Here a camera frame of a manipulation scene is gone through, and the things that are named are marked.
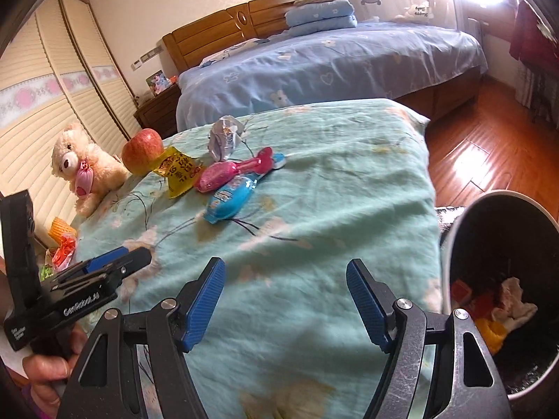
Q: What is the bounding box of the white bed guard rail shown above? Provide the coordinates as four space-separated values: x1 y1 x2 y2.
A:
350 0 466 31

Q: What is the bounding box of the red apple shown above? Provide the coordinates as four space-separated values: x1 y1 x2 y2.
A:
121 129 164 176

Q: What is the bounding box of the folded blue quilt stack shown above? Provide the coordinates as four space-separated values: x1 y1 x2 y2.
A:
285 0 357 37

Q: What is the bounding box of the silver foil mat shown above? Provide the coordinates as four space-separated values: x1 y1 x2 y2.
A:
435 206 465 245

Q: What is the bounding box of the red snack bag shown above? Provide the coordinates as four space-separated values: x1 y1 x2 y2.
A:
450 279 495 321

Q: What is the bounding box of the yellow snack bag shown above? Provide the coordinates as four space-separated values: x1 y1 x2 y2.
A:
151 146 205 199

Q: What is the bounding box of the red white candy wrapper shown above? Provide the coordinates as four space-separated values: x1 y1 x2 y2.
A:
51 234 77 271

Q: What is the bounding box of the pink toy package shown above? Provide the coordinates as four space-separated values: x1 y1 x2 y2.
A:
195 147 274 193

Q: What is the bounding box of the cream teddy bear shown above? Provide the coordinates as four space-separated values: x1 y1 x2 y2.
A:
51 122 130 219

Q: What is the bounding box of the orange foam cup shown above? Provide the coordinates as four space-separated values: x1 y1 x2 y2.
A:
48 216 77 245

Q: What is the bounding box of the silver wrapper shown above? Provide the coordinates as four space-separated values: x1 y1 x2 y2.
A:
208 116 245 162

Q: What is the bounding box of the cream louvered wardrobe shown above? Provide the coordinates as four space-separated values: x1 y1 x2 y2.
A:
1 0 140 231

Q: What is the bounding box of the teal floral bed sheet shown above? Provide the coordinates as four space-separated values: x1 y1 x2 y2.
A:
76 100 442 418

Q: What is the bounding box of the person's left hand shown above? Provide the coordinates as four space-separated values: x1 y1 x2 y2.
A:
23 323 87 418

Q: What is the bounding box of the blue toy package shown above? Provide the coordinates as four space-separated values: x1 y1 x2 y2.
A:
204 152 286 224

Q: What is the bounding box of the dark red hanging coat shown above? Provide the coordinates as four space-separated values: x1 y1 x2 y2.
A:
509 1 558 76

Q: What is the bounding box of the blue bed cover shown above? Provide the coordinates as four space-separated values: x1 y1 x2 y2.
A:
176 22 487 131

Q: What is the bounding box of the white pillow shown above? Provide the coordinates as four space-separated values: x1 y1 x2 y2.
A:
200 38 269 67

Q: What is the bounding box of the wooden headboard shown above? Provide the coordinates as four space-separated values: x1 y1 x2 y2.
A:
162 0 296 73

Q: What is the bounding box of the wooden nightstand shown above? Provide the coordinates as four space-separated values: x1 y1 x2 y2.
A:
135 84 180 139

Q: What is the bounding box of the white tissue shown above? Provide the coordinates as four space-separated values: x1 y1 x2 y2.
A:
491 277 538 332

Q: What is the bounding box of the framed photo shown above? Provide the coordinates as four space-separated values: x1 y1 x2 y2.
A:
146 70 173 96

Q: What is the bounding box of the green snack packet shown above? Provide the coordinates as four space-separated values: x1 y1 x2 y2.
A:
39 265 55 282

